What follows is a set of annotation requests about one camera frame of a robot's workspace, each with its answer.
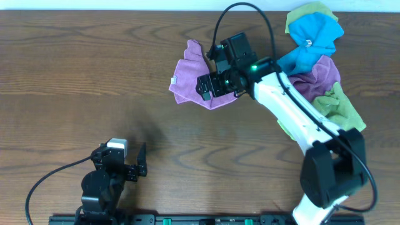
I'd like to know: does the purple cloth in pile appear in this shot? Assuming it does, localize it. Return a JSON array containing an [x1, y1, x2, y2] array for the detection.
[[288, 55, 341, 102]]

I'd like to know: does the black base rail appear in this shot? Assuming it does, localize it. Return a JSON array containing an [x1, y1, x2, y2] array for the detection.
[[47, 213, 366, 225]]

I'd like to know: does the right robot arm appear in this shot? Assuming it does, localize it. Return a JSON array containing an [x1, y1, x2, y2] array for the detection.
[[196, 32, 370, 224]]

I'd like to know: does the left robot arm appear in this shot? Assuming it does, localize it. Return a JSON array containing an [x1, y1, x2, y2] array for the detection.
[[74, 138, 148, 225]]

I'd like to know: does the blue cloth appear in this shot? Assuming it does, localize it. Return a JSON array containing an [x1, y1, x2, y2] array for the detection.
[[277, 12, 344, 76]]

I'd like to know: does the large green cloth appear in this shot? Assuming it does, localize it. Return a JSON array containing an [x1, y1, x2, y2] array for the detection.
[[292, 81, 366, 132]]

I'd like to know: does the green cloth at top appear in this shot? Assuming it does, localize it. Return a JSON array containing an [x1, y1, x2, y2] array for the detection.
[[285, 1, 339, 34]]

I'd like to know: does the purple cloth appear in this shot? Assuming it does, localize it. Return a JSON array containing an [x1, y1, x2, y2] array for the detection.
[[288, 55, 341, 102], [169, 39, 236, 110]]

